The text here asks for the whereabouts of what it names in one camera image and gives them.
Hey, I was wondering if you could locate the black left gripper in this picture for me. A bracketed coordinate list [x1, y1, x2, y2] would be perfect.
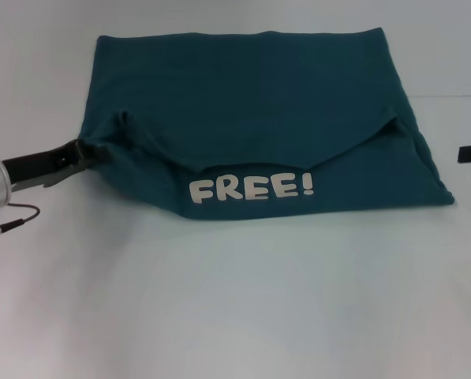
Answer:
[1, 138, 113, 190]

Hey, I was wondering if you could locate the teal blue shirt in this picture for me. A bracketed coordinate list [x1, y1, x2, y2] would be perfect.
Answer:
[78, 26, 456, 223]

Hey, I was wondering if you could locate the left arm dark cable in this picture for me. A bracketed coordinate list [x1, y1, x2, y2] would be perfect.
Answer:
[0, 203, 42, 246]

